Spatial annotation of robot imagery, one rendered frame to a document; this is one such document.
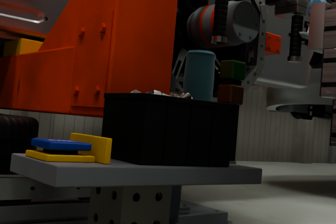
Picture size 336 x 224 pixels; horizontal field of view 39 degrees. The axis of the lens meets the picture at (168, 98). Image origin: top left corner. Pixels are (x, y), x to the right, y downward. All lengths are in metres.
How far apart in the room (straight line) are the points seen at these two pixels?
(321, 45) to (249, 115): 7.30
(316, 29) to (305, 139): 8.33
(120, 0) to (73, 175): 0.43
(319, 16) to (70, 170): 0.55
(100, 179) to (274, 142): 8.14
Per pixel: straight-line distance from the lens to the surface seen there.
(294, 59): 1.52
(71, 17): 1.18
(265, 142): 8.59
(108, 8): 1.00
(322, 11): 0.94
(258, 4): 1.75
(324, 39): 0.93
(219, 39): 1.27
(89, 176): 0.69
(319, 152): 10.00
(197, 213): 1.65
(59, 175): 0.66
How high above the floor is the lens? 0.52
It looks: 3 degrees up
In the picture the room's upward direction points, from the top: 5 degrees clockwise
